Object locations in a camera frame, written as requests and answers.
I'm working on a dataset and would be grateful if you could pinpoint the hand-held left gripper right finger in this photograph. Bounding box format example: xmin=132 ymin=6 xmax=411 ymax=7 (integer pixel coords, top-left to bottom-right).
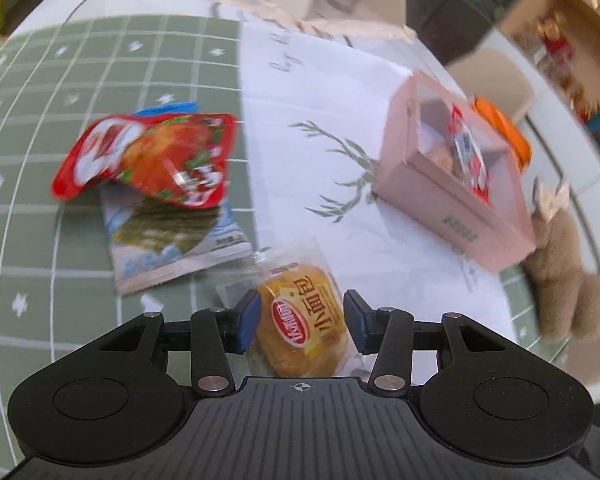
xmin=342 ymin=289 xmax=511 ymax=397

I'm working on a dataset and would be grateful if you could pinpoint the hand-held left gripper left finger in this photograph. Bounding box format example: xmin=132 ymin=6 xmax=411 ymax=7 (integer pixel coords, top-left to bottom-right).
xmin=97 ymin=290 xmax=262 ymax=397

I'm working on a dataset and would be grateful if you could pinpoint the small round bread packet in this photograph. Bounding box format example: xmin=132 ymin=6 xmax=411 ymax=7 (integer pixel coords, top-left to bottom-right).
xmin=215 ymin=242 xmax=356 ymax=378

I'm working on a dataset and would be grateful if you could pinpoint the pink cardboard gift box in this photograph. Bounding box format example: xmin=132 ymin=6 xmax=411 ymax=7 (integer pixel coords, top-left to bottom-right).
xmin=371 ymin=70 xmax=537 ymax=275

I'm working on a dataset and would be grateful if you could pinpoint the red yellow rice cracker packet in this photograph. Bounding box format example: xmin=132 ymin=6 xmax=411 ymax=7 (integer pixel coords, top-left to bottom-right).
xmin=447 ymin=105 xmax=491 ymax=203

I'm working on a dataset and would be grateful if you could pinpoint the blue white seaweed packet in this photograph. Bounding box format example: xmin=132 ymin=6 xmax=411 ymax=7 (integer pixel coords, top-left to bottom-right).
xmin=100 ymin=101 xmax=255 ymax=295

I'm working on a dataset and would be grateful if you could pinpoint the red orange snack packet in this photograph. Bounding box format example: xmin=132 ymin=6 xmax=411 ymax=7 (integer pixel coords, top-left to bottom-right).
xmin=50 ymin=112 xmax=238 ymax=208

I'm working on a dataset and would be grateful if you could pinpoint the brown plush bear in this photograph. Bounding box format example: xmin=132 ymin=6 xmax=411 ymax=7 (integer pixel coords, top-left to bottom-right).
xmin=522 ymin=207 xmax=600 ymax=343

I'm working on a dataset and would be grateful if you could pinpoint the white deer print table runner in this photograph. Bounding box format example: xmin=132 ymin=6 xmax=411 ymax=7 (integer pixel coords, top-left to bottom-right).
xmin=237 ymin=22 xmax=511 ymax=376

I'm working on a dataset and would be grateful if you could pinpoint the orange plastic bag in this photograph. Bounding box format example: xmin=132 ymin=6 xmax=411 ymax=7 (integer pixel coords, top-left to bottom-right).
xmin=472 ymin=97 xmax=532 ymax=173

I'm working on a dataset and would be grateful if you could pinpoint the beige chair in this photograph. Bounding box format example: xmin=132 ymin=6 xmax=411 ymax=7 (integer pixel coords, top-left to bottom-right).
xmin=445 ymin=49 xmax=536 ymax=126

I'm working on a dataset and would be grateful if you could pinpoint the green grid tablecloth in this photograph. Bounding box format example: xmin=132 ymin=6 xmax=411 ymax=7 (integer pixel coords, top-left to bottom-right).
xmin=0 ymin=14 xmax=600 ymax=480

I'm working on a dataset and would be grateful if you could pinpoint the dark glass door cabinet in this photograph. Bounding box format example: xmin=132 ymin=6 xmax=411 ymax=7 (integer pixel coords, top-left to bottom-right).
xmin=405 ymin=0 xmax=551 ymax=66

